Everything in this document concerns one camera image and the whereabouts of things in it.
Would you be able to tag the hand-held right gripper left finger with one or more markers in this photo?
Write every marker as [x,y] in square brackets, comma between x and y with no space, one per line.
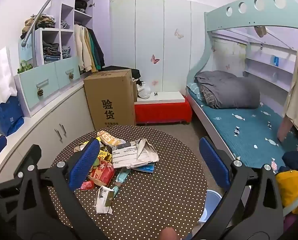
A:
[85,165]

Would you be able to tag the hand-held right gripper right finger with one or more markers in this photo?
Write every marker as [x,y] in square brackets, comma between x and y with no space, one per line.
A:
[214,162]

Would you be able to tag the small green wrapper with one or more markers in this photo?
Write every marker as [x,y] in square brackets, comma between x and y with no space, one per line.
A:
[95,164]

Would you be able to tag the red snack packet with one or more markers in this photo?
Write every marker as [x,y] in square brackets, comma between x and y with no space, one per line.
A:
[103,173]

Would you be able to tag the blue trash bin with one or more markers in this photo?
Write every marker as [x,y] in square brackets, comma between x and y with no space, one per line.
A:
[211,205]

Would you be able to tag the person's right hand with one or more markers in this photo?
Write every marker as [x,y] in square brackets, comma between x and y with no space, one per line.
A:
[169,234]

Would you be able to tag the small red packet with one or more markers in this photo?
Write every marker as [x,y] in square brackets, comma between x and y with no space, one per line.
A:
[86,185]

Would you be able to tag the yellow label packet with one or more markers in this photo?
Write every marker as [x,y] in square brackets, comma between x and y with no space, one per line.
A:
[103,153]

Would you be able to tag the blue shopping bag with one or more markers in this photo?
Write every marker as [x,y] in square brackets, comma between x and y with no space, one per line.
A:
[6,117]

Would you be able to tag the yellow snack wrapper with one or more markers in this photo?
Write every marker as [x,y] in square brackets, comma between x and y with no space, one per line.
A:
[106,137]

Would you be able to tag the teal plastic wrapper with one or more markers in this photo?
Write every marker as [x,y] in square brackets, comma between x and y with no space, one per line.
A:
[122,176]

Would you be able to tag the white crumpled carton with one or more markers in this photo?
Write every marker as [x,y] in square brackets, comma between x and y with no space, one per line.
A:
[103,200]

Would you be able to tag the bed with teal cover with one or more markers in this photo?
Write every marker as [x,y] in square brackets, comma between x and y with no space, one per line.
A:
[239,130]

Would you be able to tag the white low cabinet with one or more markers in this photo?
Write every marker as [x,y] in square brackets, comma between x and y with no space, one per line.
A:
[51,135]

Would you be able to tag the blue white packet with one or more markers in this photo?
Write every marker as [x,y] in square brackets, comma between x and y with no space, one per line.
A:
[147,168]

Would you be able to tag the white shopping bag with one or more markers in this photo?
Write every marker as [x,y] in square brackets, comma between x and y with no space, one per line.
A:
[0,77]

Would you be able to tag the pine cone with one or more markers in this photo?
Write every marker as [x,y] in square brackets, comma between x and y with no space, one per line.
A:
[71,76]
[40,92]

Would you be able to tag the large cardboard box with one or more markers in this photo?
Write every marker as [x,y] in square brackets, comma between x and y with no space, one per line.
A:
[108,100]

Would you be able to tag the red storage bench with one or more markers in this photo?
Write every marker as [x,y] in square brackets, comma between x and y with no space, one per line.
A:
[164,111]

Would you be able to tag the grey folded quilt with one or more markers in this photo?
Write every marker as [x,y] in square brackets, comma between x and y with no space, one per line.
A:
[226,90]

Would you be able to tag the light blue checked pillow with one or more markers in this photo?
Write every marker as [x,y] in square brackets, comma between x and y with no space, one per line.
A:
[192,90]

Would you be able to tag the brown polka dot tablecloth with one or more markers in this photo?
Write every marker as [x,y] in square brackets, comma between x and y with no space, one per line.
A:
[151,205]

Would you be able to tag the pink hanging garment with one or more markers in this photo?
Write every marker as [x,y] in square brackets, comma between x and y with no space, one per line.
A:
[284,127]

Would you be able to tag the light blue drawer unit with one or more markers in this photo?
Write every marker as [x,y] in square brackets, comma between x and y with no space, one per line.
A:
[46,82]

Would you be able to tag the green plant decoration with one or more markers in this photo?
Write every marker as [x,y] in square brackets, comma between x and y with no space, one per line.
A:
[26,67]

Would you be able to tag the yellow and navy jacket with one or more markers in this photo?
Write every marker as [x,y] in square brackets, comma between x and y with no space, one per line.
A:
[294,187]

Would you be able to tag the white plastic bag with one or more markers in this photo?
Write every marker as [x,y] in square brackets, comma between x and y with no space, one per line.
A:
[143,91]

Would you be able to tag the faded pink butterfly sticker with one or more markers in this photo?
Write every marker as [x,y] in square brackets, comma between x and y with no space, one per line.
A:
[155,82]

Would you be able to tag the black clothing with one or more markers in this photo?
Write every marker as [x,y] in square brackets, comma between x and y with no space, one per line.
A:
[136,73]

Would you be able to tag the folded jeans stack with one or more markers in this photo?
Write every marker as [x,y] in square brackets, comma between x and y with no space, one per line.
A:
[51,52]

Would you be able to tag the beige hanging shirt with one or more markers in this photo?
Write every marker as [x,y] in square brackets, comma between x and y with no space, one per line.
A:
[297,92]

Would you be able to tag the green hanging shirt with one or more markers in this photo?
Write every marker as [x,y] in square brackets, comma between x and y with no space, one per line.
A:
[93,52]

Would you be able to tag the dark hanging jacket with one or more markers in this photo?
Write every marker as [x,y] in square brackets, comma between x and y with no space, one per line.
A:
[99,50]

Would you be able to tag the cream hanging jacket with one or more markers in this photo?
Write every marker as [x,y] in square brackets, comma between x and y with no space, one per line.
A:
[82,47]

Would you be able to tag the olive clothes pile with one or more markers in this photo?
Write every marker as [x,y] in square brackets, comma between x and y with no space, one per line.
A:
[38,23]

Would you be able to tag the beige butterfly sticker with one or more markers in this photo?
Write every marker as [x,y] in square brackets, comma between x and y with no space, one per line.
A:
[179,33]

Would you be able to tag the tan cloth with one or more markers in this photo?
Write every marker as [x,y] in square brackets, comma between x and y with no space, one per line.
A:
[260,31]

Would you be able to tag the curved metal pole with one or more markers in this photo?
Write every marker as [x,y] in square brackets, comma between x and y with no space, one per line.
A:
[42,12]

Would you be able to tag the white wardrobe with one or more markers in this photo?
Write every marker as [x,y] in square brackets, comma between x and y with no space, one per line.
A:
[144,30]

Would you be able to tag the purple shelf unit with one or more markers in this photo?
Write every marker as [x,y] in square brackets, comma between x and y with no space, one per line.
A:
[68,12]

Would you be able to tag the dark folded clothes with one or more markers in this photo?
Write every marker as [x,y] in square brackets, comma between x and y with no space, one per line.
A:
[81,6]

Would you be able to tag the purple wall shelf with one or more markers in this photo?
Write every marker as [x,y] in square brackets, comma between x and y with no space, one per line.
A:
[269,71]

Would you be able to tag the small blue wall item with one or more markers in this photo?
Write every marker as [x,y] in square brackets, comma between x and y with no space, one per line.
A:
[275,60]

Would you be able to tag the light blue bunk bed frame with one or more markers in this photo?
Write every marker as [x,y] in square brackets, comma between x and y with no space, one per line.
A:
[239,17]

